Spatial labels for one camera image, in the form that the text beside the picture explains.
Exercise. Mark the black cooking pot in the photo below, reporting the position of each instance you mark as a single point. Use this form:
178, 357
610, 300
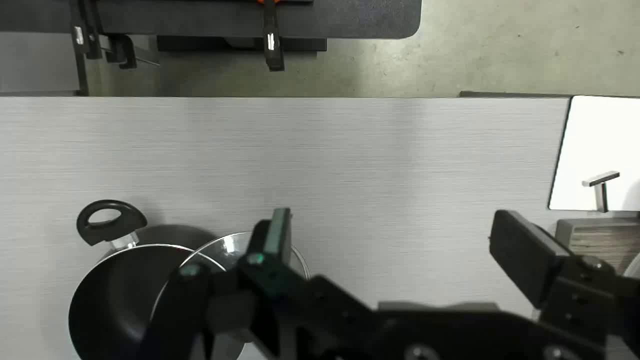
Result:
112, 304

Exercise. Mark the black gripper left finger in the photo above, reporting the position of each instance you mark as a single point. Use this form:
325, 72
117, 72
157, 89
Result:
270, 244

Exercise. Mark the glass pot lid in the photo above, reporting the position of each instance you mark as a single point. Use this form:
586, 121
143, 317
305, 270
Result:
220, 255

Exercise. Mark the white sheet on counter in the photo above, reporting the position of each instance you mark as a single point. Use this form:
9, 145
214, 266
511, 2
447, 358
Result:
600, 139

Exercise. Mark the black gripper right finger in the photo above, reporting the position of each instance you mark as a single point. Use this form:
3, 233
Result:
526, 255

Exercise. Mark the dark grey rack frame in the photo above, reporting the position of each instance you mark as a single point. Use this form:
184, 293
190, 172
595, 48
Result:
48, 43

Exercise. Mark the metal T-shaped handle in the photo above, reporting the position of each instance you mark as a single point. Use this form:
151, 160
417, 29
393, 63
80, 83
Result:
600, 188

